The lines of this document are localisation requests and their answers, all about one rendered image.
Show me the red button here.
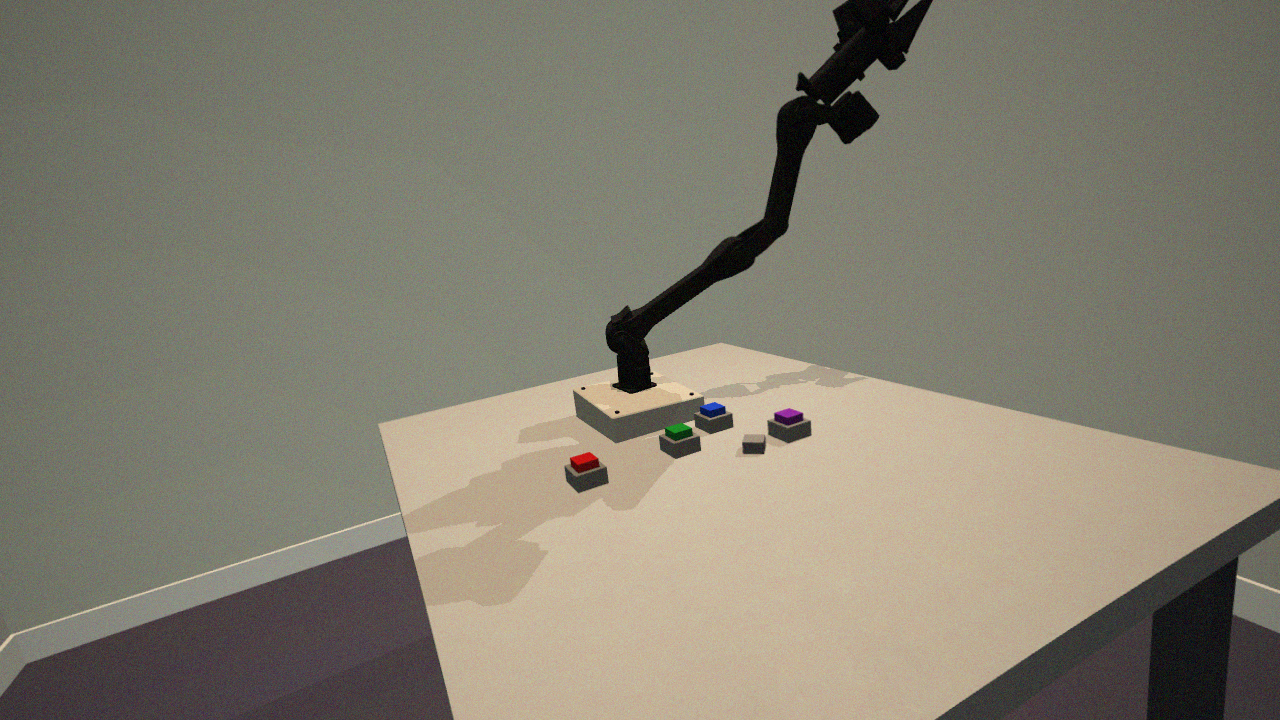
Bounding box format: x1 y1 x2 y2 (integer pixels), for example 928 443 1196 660
564 452 609 493

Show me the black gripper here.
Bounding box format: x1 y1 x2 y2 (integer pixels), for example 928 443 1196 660
832 0 933 82

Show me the green button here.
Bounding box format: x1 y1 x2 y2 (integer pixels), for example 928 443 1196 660
659 423 701 459

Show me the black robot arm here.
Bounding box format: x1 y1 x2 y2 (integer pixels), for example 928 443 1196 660
605 56 879 395

